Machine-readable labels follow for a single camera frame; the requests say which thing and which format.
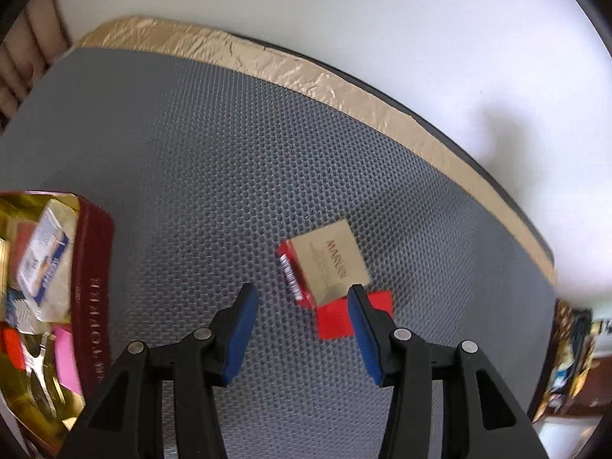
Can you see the metal bottle opener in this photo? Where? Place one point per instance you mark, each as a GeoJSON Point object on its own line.
{"type": "Point", "coordinates": [38, 368]}

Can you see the colourful clutter on shelf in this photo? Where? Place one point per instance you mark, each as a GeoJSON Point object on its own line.
{"type": "Point", "coordinates": [573, 358]}

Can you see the gold tray with red sides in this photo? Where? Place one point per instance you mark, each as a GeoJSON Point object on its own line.
{"type": "Point", "coordinates": [93, 296]}

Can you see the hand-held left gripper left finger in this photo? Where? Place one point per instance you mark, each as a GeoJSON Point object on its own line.
{"type": "Point", "coordinates": [241, 334]}

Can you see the small red box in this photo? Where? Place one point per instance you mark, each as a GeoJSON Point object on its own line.
{"type": "Point", "coordinates": [12, 349]}

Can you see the beige curtain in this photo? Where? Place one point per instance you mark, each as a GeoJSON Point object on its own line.
{"type": "Point", "coordinates": [28, 57]}

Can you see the grey honeycomb mat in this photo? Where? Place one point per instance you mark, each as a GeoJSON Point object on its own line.
{"type": "Point", "coordinates": [215, 177]}

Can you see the clear plastic box blue label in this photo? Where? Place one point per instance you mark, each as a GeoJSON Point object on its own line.
{"type": "Point", "coordinates": [45, 248]}

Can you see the gold and red flip box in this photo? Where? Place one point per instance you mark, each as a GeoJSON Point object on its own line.
{"type": "Point", "coordinates": [330, 258]}

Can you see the table with gold taped edge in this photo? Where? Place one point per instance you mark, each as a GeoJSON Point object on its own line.
{"type": "Point", "coordinates": [334, 86]}

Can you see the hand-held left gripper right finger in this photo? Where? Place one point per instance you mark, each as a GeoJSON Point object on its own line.
{"type": "Point", "coordinates": [366, 334]}

